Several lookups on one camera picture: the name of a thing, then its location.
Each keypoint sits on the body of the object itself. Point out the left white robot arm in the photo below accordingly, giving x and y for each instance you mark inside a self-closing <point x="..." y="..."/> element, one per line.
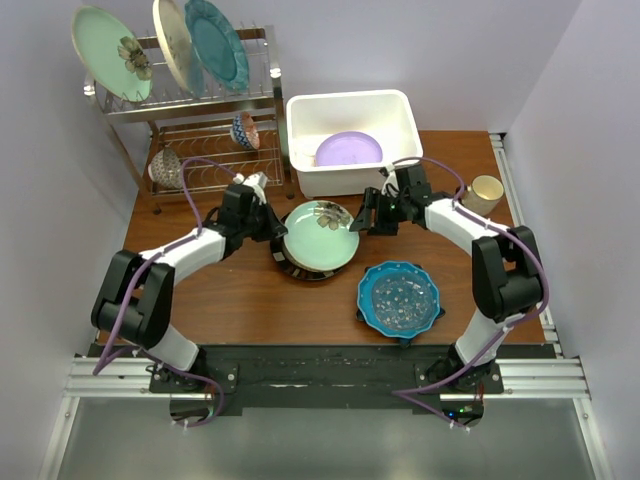
<point x="135" y="299"/>

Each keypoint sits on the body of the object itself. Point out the lilac plate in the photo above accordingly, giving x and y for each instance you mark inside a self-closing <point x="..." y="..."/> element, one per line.
<point x="348" y="148"/>

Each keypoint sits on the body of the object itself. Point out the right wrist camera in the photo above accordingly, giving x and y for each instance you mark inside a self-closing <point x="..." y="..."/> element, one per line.
<point x="390" y="186"/>

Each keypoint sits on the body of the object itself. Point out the yellow woven pattern plate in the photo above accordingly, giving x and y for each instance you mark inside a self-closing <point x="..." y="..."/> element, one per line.
<point x="315" y="270"/>

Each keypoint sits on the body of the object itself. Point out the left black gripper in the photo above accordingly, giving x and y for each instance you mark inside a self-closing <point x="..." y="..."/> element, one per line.
<point x="274" y="227"/>

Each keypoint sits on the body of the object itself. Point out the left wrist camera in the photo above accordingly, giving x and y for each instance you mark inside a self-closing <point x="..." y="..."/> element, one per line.
<point x="257" y="181"/>

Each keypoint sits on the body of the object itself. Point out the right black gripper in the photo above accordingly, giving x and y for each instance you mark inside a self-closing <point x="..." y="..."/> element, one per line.
<point x="363" y="219"/>

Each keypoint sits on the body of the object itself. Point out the metal dish rack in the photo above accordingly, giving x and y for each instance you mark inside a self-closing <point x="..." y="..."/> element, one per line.
<point x="200" y="127"/>

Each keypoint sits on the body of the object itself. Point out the blue patterned bowl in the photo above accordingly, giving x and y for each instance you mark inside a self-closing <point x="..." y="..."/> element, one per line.
<point x="244" y="131"/>

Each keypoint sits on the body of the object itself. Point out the grey patterned bowl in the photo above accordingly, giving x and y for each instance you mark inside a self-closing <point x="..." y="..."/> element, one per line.
<point x="165" y="169"/>

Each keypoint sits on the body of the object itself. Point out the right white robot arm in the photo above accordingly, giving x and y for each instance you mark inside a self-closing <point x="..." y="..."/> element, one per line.
<point x="509" y="285"/>

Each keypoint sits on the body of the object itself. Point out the cream mug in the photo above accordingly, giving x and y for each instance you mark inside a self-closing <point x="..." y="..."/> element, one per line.
<point x="483" y="194"/>

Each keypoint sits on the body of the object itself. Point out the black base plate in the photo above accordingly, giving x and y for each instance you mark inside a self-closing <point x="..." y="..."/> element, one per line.
<point x="303" y="376"/>

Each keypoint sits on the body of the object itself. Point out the black striped plate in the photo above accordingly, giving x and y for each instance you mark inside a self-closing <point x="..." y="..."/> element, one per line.
<point x="289" y="268"/>

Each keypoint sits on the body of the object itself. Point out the white plastic bin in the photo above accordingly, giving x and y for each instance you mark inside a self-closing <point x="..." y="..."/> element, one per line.
<point x="384" y="115"/>

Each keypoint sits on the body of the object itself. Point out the blue scalloped plate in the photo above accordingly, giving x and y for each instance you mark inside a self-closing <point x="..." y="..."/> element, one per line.
<point x="399" y="300"/>

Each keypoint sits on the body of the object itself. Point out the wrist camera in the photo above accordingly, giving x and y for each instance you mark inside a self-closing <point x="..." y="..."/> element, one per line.
<point x="390" y="186"/>
<point x="257" y="181"/>

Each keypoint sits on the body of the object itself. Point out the teal plate on rack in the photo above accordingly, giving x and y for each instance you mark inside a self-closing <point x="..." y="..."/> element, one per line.
<point x="217" y="45"/>

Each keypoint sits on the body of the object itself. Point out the mint floral plate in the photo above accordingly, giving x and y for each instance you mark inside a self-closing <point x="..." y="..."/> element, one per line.
<point x="111" y="54"/>
<point x="318" y="235"/>

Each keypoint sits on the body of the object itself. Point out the mint floral plate on rack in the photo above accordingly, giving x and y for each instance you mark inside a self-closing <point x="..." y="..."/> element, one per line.
<point x="111" y="54"/>

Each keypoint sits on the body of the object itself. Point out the cream plate on rack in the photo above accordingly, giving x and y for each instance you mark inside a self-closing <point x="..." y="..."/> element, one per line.
<point x="175" y="42"/>

